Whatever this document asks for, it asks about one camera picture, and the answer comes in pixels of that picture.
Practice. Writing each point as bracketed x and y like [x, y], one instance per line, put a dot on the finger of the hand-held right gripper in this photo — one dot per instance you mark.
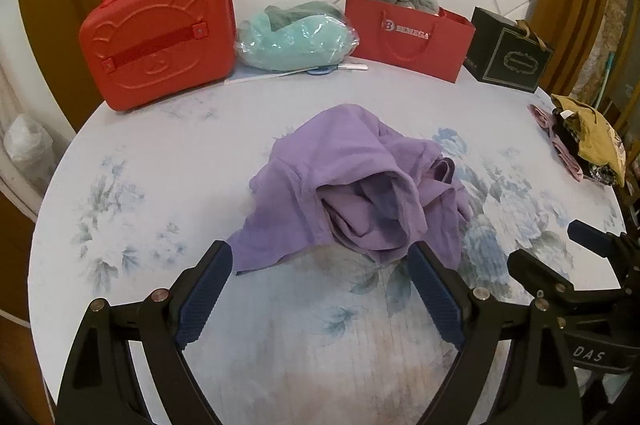
[587, 234]
[540, 277]

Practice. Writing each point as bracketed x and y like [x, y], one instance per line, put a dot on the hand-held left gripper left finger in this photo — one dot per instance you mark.
[205, 300]

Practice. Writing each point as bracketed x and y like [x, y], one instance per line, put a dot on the purple printed t-shirt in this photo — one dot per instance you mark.
[360, 185]

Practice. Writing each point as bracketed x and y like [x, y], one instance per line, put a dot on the red bear-embossed suitcase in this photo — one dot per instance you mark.
[160, 40]

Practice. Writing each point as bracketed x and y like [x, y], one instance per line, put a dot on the dark cloth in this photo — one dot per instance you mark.
[567, 135]

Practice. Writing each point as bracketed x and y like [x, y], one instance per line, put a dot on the black gift box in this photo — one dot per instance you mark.
[510, 55]

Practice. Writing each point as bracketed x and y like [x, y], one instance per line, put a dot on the yellow cloth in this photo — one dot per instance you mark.
[600, 140]

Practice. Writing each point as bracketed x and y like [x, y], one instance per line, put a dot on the teal plush in plastic bag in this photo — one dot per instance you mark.
[295, 40]

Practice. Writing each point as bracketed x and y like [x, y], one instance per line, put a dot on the white plastic bag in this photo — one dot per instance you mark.
[27, 145]

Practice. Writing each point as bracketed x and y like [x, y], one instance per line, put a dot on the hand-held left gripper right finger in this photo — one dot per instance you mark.
[440, 300]

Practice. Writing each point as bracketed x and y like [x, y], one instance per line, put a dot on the red paper bag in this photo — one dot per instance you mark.
[410, 40]

